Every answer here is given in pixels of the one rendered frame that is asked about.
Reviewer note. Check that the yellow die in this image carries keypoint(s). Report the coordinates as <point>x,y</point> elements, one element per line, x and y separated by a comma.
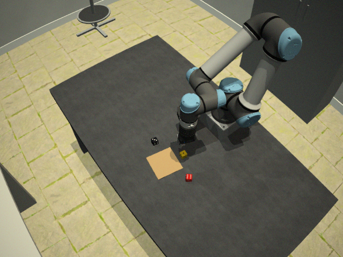
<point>183,154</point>

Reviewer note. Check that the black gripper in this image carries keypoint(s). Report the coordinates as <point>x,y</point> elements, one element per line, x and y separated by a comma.
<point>186,131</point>

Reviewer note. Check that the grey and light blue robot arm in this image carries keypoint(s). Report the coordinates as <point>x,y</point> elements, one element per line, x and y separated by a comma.
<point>230,103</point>

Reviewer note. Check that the red die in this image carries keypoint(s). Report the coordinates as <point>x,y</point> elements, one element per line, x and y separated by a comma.
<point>188,178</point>

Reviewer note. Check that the tan square mat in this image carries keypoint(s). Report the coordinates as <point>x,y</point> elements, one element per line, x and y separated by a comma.
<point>164,163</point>

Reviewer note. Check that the black die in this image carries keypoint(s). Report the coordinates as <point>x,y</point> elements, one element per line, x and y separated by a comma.
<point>154,141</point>

